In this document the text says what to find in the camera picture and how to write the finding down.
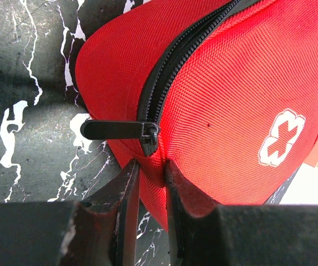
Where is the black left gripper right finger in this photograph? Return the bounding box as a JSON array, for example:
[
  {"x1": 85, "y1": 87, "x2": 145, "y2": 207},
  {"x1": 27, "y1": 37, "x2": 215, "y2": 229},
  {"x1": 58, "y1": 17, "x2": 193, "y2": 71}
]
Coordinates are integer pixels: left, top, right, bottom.
[{"x1": 165, "y1": 160, "x2": 318, "y2": 265}]

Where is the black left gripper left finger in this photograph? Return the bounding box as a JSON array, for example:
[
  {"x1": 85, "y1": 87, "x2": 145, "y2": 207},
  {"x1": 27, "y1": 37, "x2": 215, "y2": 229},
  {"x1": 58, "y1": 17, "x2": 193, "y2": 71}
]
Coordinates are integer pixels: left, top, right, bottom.
[{"x1": 0, "y1": 160, "x2": 139, "y2": 265}]

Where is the red black medicine case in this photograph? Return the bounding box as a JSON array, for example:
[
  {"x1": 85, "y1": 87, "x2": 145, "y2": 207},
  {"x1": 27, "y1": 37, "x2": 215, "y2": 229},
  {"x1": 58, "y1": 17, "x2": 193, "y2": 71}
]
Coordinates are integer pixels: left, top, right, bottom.
[{"x1": 75, "y1": 1, "x2": 318, "y2": 228}]

